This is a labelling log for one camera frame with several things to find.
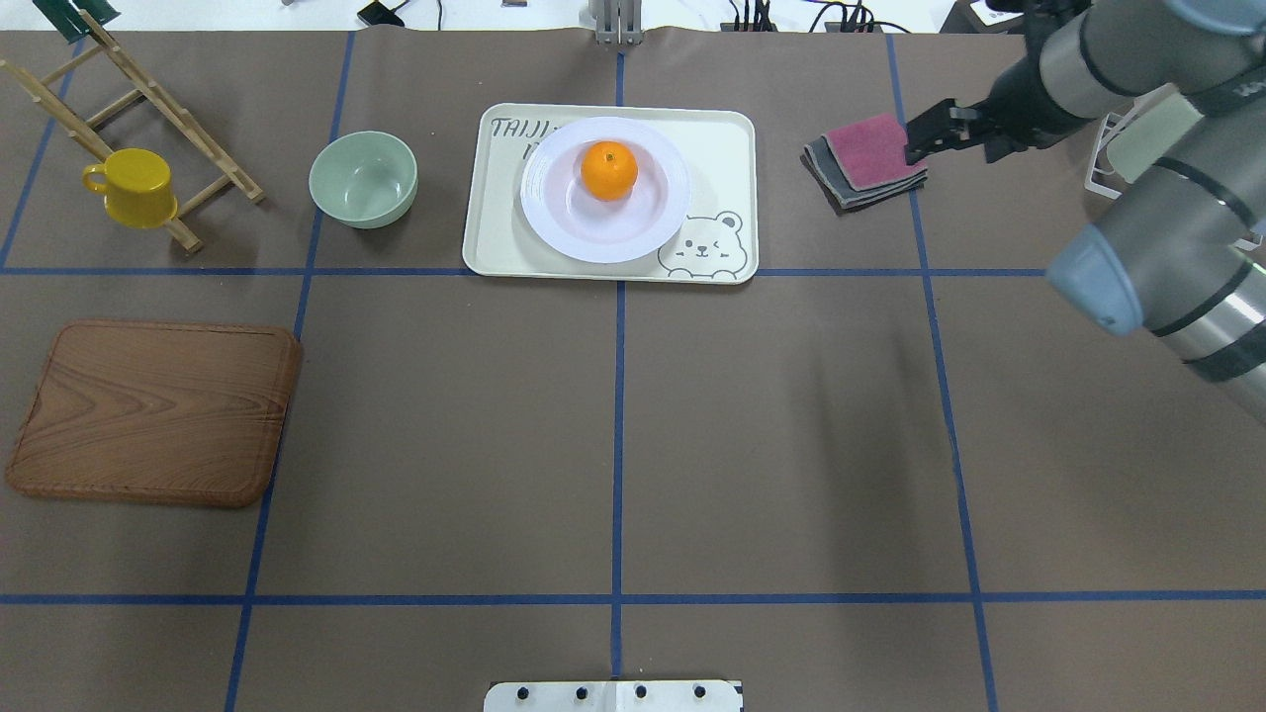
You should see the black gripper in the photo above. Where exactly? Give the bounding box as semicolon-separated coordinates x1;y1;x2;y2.
904;57;1089;166

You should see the orange fruit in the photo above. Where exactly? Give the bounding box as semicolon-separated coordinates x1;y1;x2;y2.
580;141;639;201

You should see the white round plate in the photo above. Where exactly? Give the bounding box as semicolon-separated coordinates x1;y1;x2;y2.
519;117;693;264

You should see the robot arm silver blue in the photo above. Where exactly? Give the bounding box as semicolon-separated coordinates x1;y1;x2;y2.
905;1;1265;419

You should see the cream bear tray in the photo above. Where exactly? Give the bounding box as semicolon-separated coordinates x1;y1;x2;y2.
462;103;760;285

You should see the brown wooden tray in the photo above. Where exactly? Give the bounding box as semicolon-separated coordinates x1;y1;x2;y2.
5;319;303;508

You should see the pink cloth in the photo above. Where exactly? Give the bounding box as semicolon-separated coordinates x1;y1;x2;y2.
824;113;927;191

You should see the grey cloth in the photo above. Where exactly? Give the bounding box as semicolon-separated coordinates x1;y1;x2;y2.
803;136;927;212

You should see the light green cup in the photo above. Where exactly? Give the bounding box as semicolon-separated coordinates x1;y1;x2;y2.
1105;92;1203;184

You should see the green ceramic bowl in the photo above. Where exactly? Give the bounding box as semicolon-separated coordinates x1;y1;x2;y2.
308;130;419;229

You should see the yellow mug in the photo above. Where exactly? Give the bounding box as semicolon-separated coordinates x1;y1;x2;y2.
81;147;179;229

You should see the wooden dish rack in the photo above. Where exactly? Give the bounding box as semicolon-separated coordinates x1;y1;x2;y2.
0;8;266;253

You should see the dark green mug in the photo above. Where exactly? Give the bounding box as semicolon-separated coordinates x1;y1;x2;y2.
32;0;122;46

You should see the white wire cup rack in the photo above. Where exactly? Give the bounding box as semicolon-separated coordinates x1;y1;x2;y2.
1082;106;1142;200

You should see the aluminium frame post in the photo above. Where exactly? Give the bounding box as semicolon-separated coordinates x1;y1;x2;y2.
587;0;644;46

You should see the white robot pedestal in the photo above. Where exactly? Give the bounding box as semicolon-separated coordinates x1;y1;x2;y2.
484;679;746;711

